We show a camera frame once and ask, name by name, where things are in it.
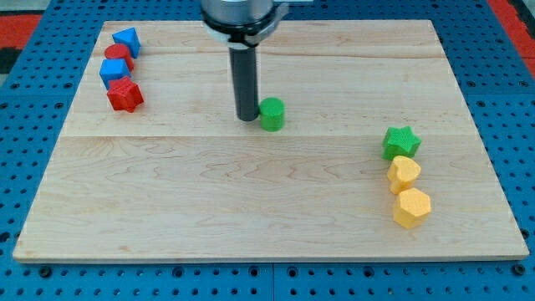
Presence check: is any blue cube block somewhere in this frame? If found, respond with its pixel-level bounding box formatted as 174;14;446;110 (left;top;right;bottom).
99;59;131;90

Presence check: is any yellow heart block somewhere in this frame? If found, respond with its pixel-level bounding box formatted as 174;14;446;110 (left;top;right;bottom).
387;156;421;195

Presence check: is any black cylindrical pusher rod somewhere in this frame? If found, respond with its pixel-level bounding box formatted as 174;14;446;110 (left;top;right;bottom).
229;48;259;122

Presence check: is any green cylinder block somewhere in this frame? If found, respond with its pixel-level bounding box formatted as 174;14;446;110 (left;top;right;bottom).
259;97;285;132

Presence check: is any red cylinder block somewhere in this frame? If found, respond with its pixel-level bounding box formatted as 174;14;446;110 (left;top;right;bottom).
104;43;135;71

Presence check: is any yellow hexagon block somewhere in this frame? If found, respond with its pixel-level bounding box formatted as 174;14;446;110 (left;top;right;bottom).
393;188;432;229

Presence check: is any blue triangle block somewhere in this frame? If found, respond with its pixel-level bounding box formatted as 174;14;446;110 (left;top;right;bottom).
112;28;141;59

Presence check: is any light wooden board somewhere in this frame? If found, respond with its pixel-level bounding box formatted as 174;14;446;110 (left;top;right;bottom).
13;20;529;263

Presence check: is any green star block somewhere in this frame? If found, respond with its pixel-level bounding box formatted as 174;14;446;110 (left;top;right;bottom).
381;126;422;161

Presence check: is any red star block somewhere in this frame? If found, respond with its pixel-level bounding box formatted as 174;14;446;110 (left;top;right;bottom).
107;76;145;113

